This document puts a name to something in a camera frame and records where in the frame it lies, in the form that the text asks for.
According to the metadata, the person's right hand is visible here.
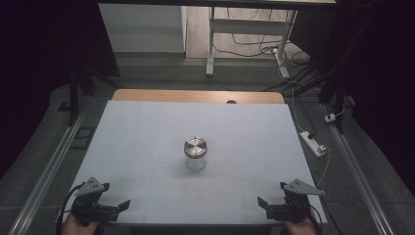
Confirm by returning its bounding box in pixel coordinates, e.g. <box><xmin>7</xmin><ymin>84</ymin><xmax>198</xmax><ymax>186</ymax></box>
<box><xmin>282</xmin><ymin>210</ymin><xmax>322</xmax><ymax>235</ymax></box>

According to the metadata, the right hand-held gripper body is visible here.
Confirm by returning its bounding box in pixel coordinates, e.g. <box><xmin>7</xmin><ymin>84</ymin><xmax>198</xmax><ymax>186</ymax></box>
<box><xmin>265</xmin><ymin>177</ymin><xmax>327</xmax><ymax>224</ymax></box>

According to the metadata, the clear glass jar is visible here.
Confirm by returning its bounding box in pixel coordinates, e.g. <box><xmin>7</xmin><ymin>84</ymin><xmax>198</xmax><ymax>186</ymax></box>
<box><xmin>184</xmin><ymin>153</ymin><xmax>208</xmax><ymax>172</ymax></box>

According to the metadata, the dark curtain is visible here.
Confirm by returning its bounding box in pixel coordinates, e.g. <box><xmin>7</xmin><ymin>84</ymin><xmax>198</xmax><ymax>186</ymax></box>
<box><xmin>0</xmin><ymin>0</ymin><xmax>121</xmax><ymax>180</ymax></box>
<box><xmin>288</xmin><ymin>0</ymin><xmax>415</xmax><ymax>199</ymax></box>

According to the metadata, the tangle of black cables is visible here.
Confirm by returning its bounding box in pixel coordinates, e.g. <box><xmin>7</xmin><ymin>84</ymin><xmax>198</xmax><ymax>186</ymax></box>
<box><xmin>213</xmin><ymin>8</ymin><xmax>311</xmax><ymax>68</ymax></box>

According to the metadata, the aluminium floor rail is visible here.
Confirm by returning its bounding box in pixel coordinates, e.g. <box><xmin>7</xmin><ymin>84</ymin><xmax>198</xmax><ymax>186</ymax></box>
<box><xmin>7</xmin><ymin>103</ymin><xmax>92</xmax><ymax>235</ymax></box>
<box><xmin>321</xmin><ymin>103</ymin><xmax>396</xmax><ymax>235</ymax></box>

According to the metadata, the person's left hand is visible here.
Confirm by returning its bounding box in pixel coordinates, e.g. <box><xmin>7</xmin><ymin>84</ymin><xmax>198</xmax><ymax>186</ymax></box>
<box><xmin>62</xmin><ymin>213</ymin><xmax>101</xmax><ymax>235</ymax></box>

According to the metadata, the wooden table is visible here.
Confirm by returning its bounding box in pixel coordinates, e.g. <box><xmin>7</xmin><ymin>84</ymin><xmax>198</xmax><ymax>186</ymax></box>
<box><xmin>112</xmin><ymin>88</ymin><xmax>286</xmax><ymax>106</ymax></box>

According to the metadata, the black rectangular floor frame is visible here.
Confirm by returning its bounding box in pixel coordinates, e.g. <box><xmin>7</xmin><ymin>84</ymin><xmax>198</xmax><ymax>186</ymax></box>
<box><xmin>70</xmin><ymin>125</ymin><xmax>97</xmax><ymax>151</ymax></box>

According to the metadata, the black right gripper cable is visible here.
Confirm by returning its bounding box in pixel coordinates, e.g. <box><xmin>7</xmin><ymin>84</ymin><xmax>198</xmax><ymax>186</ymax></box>
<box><xmin>309</xmin><ymin>205</ymin><xmax>325</xmax><ymax>235</ymax></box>

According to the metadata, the black metal stand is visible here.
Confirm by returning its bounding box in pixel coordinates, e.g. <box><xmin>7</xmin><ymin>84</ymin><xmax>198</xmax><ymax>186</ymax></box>
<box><xmin>287</xmin><ymin>58</ymin><xmax>347</xmax><ymax>135</ymax></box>
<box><xmin>66</xmin><ymin>63</ymin><xmax>122</xmax><ymax>127</ymax></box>

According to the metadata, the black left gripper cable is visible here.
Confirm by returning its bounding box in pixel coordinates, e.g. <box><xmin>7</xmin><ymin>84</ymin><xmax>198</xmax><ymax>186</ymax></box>
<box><xmin>55</xmin><ymin>183</ymin><xmax>85</xmax><ymax>235</ymax></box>

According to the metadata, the white metal desk frame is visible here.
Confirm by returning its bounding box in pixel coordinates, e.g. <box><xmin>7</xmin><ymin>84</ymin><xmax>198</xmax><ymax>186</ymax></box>
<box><xmin>206</xmin><ymin>6</ymin><xmax>299</xmax><ymax>79</ymax></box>

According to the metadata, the round steel jar lid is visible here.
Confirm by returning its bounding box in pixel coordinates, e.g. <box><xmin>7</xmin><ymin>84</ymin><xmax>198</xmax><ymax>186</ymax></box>
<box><xmin>183</xmin><ymin>136</ymin><xmax>208</xmax><ymax>160</ymax></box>

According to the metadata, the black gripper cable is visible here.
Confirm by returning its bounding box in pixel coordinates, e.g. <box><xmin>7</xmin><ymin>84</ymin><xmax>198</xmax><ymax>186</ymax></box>
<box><xmin>309</xmin><ymin>205</ymin><xmax>325</xmax><ymax>235</ymax></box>
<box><xmin>55</xmin><ymin>183</ymin><xmax>85</xmax><ymax>235</ymax></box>

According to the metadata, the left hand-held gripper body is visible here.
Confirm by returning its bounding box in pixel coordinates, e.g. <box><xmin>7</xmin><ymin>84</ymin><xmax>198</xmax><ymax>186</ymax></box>
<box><xmin>70</xmin><ymin>176</ymin><xmax>120</xmax><ymax>226</ymax></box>

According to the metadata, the white power strip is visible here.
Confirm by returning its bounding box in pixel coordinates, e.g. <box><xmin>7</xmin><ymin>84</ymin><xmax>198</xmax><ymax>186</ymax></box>
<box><xmin>300</xmin><ymin>130</ymin><xmax>327</xmax><ymax>158</ymax></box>

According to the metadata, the white power strip cable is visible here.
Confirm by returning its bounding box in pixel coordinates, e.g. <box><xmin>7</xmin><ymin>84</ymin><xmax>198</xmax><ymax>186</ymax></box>
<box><xmin>314</xmin><ymin>144</ymin><xmax>332</xmax><ymax>189</ymax></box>

